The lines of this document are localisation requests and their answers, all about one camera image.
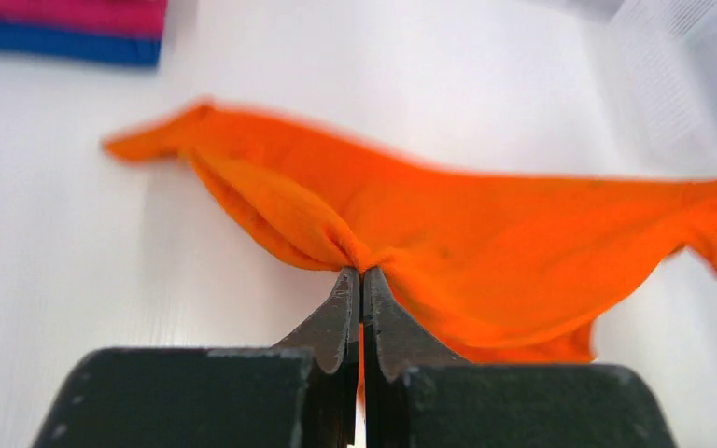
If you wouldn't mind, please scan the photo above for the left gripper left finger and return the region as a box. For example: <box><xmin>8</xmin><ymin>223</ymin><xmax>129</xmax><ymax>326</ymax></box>
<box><xmin>34</xmin><ymin>268</ymin><xmax>360</xmax><ymax>447</ymax></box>

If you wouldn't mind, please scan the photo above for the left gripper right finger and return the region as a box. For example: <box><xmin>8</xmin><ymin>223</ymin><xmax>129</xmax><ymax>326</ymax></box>
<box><xmin>362</xmin><ymin>268</ymin><xmax>674</xmax><ymax>447</ymax></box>

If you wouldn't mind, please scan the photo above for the orange t-shirt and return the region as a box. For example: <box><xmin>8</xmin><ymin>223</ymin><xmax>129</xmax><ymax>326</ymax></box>
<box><xmin>104</xmin><ymin>103</ymin><xmax>717</xmax><ymax>363</ymax></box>

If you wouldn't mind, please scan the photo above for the blue folded t-shirt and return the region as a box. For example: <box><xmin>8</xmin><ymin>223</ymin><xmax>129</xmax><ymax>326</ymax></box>
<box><xmin>0</xmin><ymin>22</ymin><xmax>162</xmax><ymax>68</ymax></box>

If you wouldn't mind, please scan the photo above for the white plastic basket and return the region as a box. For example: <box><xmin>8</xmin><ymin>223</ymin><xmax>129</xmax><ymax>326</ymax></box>
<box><xmin>531</xmin><ymin>0</ymin><xmax>717</xmax><ymax>177</ymax></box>

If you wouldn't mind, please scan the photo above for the magenta folded t-shirt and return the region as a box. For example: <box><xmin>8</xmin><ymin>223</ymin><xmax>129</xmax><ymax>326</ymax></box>
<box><xmin>0</xmin><ymin>0</ymin><xmax>168</xmax><ymax>39</ymax></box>

